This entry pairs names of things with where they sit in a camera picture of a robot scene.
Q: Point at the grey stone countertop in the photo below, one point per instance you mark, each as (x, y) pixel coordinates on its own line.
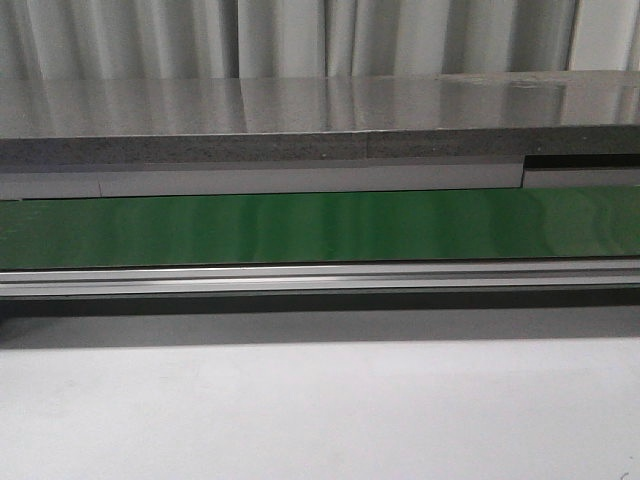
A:
(121, 138)

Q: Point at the green conveyor belt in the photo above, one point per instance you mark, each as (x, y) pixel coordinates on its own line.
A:
(320, 227)

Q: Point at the white pleated curtain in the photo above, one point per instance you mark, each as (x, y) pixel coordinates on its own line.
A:
(42, 40)

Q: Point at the aluminium conveyor frame rail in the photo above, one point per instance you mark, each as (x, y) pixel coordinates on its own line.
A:
(599, 272)

